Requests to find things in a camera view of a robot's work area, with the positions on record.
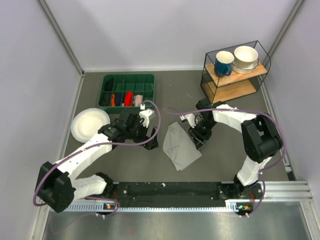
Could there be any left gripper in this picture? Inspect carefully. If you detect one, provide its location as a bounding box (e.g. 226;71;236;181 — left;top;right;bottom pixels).
126;117;159;150

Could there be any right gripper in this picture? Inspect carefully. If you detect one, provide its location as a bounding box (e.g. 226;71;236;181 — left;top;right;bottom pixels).
187;119;217;150

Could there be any white underwear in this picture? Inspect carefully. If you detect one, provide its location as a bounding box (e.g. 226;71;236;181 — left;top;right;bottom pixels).
163;122;202;171

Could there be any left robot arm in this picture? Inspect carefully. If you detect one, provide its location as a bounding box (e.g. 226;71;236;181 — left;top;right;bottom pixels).
33;108;158;213

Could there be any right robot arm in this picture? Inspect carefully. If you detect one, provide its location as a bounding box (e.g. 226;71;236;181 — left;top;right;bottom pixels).
181;99;283;198

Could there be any pink rolled garment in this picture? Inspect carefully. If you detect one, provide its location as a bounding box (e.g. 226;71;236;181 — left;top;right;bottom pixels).
133;94;143;107

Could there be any red rolled garment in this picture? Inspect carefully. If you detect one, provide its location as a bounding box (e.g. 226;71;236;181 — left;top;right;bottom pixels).
123;91;133;107

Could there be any orange and blue rolled garment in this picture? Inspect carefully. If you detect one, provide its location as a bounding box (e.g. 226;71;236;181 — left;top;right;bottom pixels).
111;93;122;107

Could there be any green compartment organizer box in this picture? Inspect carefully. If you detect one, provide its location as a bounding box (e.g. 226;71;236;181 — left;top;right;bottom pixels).
97;73;156;114

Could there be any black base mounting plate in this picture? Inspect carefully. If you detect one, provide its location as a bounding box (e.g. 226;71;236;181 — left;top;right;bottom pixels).
111;181;262;207

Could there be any white paper plate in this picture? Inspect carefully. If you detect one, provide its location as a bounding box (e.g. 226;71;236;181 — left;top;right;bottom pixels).
70;108;111;143

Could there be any blue mug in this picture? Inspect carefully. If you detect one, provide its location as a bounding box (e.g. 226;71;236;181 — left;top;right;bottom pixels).
214;50;235;77

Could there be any white bowl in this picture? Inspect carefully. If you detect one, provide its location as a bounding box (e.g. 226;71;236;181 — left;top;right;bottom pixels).
232;45;259;74

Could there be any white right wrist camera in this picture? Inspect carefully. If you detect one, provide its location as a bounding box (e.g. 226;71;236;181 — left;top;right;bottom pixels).
179;113;200;128

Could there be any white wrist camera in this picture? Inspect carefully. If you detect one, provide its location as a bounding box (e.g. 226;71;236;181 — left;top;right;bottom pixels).
139;104;155;128
179;113;200;128

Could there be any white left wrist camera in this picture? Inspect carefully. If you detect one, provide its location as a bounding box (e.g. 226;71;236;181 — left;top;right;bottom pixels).
139;104;155;128

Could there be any black wire wooden shelf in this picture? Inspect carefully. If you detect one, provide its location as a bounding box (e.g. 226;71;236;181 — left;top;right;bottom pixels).
200;40;271;104

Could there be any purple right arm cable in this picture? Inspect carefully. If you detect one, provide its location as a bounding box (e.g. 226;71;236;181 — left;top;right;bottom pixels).
165;106;286;218

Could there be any white cable duct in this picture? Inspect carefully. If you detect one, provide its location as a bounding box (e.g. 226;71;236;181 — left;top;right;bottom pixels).
64;200;240;213

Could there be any aluminium frame rail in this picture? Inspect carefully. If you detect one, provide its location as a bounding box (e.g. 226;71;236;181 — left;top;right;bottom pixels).
41;181;315;203

